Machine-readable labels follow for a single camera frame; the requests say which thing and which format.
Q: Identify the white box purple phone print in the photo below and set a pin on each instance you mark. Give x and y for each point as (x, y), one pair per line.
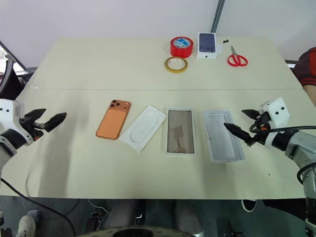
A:
(207, 43)

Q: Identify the black metal frame bar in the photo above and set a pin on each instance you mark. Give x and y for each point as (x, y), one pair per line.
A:
(14, 59)

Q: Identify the yellow tape roll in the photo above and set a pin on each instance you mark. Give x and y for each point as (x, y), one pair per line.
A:
(168, 66)

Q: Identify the person's bare forearm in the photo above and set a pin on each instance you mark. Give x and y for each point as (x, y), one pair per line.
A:
(311, 95)

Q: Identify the person in red shirt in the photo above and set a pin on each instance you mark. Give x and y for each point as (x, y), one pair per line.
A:
(307, 66)

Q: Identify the white shoe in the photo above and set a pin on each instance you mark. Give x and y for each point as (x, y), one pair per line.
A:
(26, 225)

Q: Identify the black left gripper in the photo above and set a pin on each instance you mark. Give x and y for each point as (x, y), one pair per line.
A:
(33, 126)

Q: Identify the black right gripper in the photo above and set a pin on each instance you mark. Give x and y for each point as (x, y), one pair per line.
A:
(263, 122)

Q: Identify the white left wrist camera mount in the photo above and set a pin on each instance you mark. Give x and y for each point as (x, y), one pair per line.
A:
(10, 111)

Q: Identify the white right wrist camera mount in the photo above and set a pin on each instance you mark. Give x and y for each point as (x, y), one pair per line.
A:
(276, 111)

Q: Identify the white and black office chair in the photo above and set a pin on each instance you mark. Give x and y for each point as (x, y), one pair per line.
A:
(11, 85)

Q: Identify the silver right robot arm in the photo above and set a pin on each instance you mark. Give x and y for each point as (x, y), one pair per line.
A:
(298, 145)

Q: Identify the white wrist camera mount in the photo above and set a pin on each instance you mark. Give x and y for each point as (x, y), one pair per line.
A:
(10, 111)
(276, 111)

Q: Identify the grey metal wall rail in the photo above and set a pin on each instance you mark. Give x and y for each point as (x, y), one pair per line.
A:
(217, 14)

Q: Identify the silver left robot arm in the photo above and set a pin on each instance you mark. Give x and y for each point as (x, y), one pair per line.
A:
(6, 151)

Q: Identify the red tape roll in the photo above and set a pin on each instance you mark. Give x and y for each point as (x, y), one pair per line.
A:
(180, 50)

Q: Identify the orange smartphone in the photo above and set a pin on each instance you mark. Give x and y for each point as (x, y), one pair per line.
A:
(112, 122)

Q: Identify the white box with brown insert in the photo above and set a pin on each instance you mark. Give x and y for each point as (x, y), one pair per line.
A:
(179, 130)

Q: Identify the white moulded insert tray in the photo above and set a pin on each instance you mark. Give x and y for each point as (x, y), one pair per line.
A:
(142, 128)

